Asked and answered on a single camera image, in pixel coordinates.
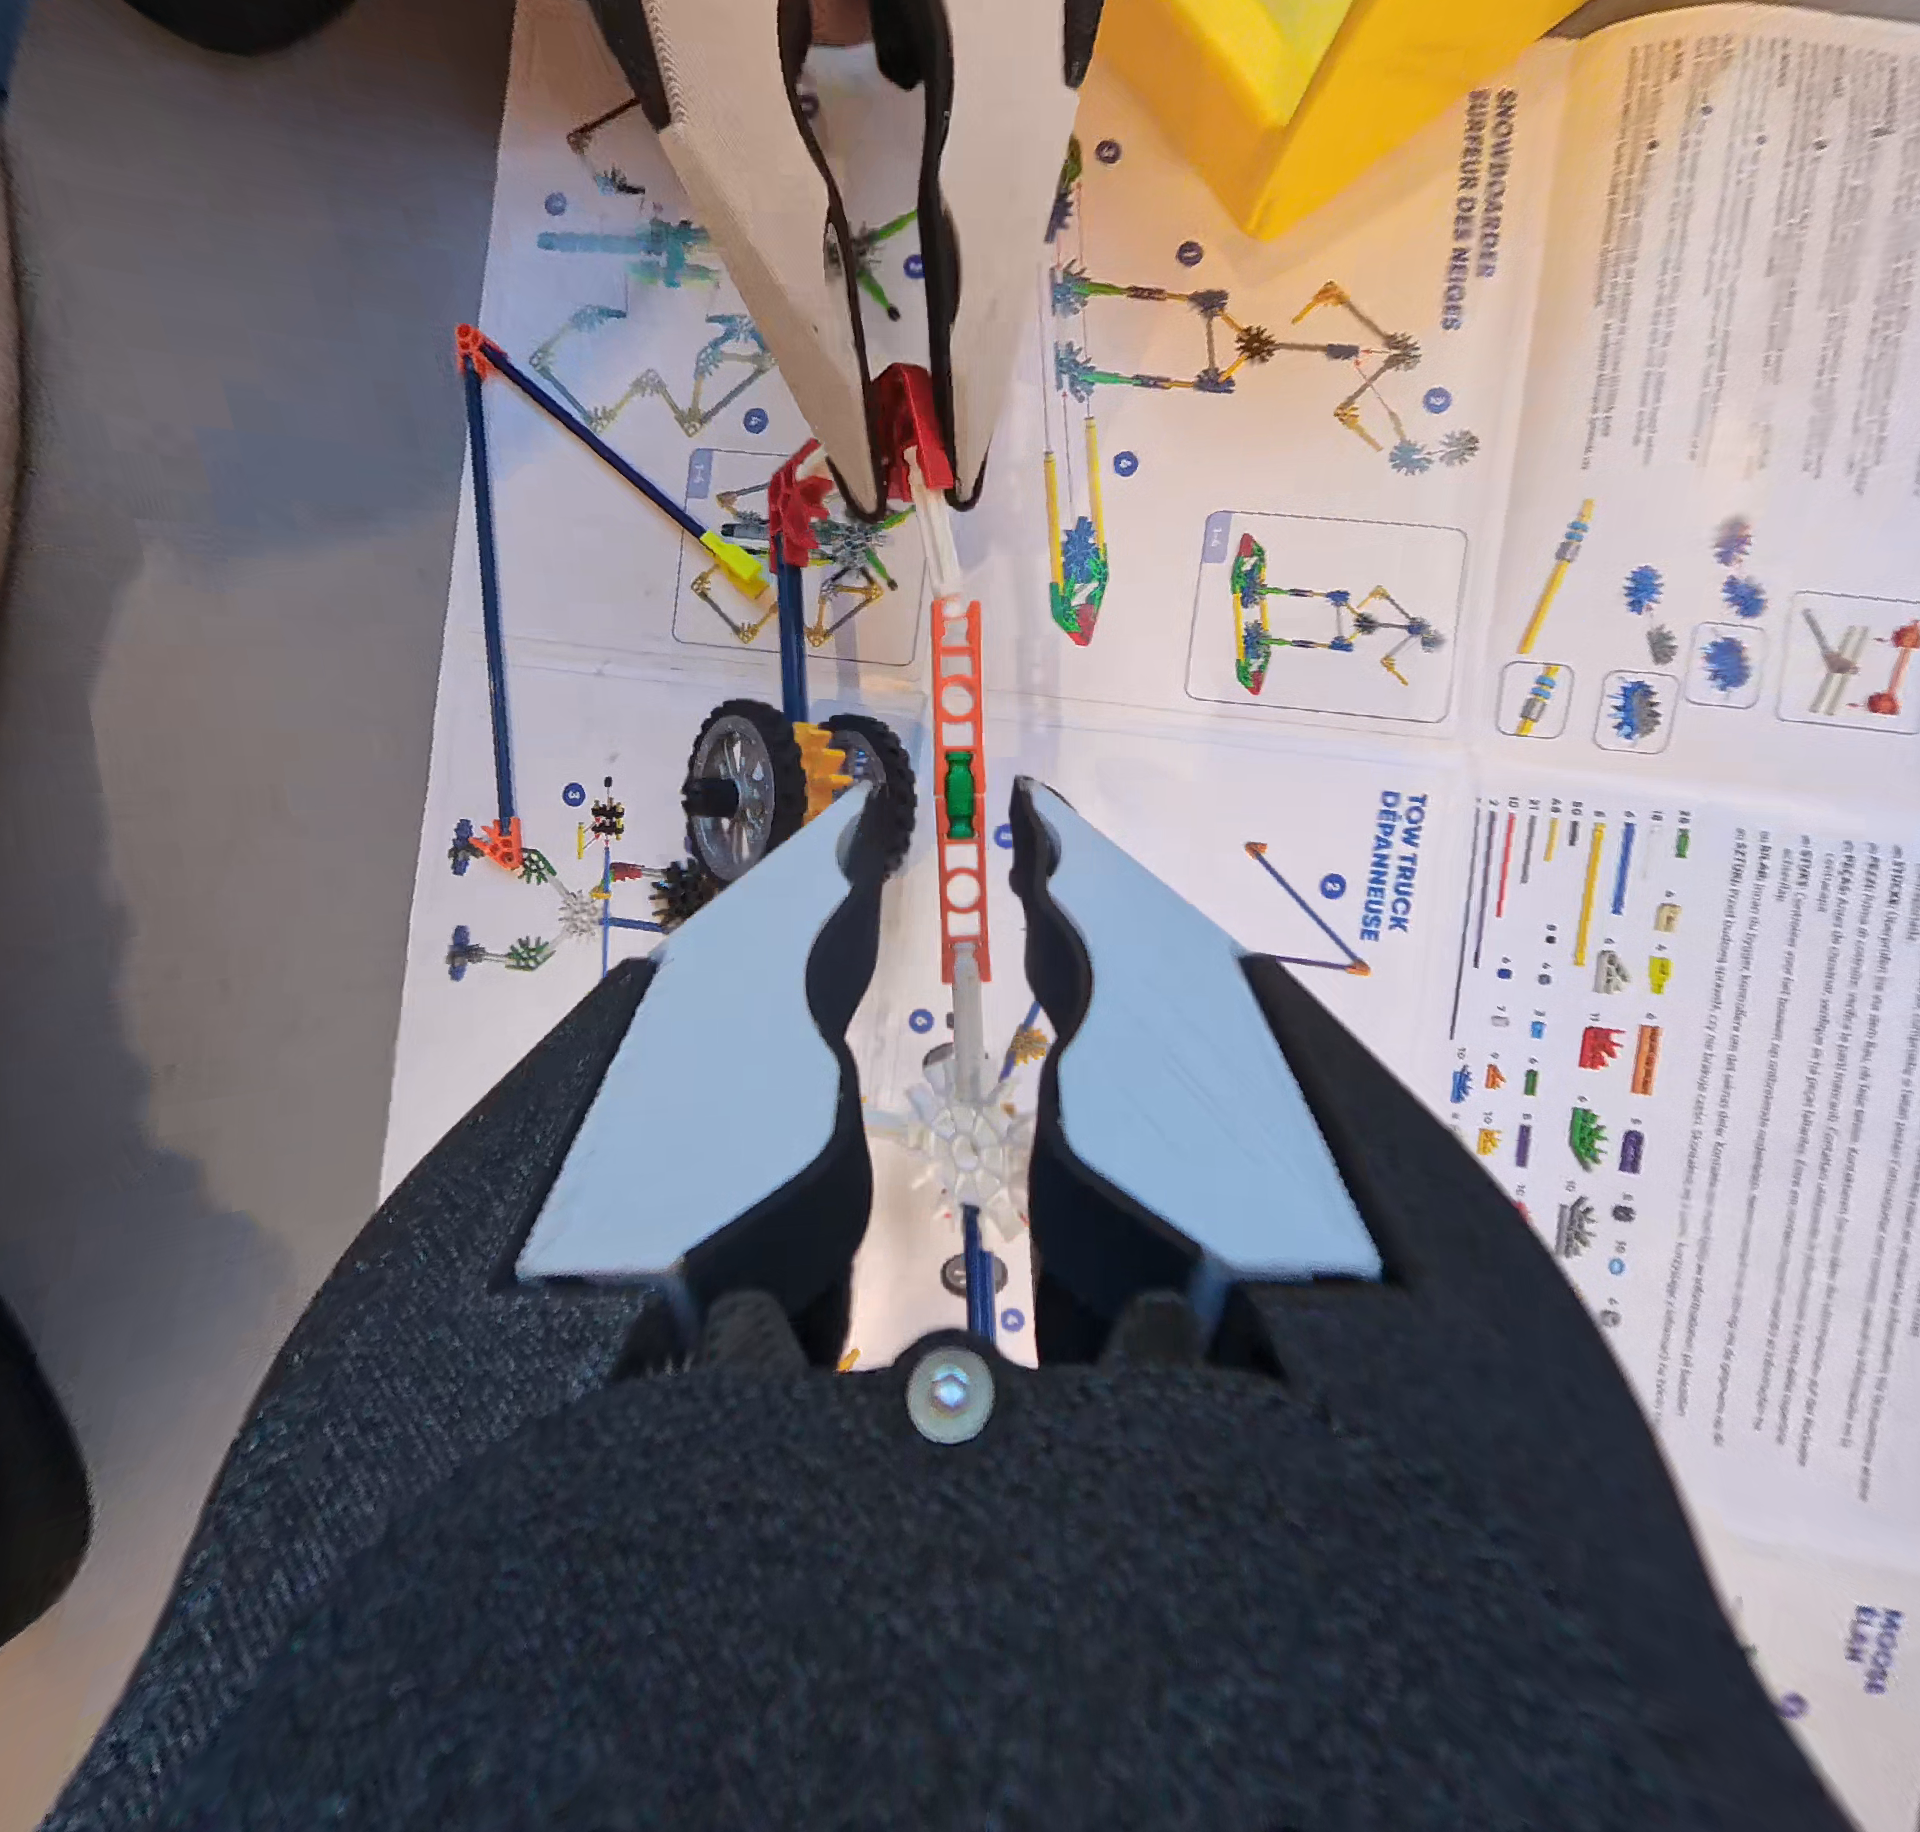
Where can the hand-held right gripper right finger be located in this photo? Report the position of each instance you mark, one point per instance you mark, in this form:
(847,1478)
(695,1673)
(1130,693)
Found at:
(1217,1112)

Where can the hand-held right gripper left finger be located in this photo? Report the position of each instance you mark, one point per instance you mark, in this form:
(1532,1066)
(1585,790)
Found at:
(691,1112)

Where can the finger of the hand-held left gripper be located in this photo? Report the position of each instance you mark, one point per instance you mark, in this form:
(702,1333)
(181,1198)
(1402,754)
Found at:
(736,93)
(1021,93)

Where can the black toy wheel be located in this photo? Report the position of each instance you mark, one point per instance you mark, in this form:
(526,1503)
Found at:
(871,763)
(736,776)

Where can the colourful rod and connector model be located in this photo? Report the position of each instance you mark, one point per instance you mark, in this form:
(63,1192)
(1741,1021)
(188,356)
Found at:
(959,722)

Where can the blue rods with orange connector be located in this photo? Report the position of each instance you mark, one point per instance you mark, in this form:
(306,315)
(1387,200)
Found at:
(480,602)

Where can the grey desk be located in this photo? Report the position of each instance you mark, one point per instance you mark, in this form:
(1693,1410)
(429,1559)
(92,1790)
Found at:
(211,663)

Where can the black snowflake connector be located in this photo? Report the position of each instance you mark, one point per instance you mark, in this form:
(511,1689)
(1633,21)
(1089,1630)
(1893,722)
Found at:
(685,891)

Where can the yellow plastic bin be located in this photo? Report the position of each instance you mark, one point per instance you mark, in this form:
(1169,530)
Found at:
(1321,32)

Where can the white instruction sheet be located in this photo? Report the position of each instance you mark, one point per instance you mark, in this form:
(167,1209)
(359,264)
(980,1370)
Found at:
(1680,363)

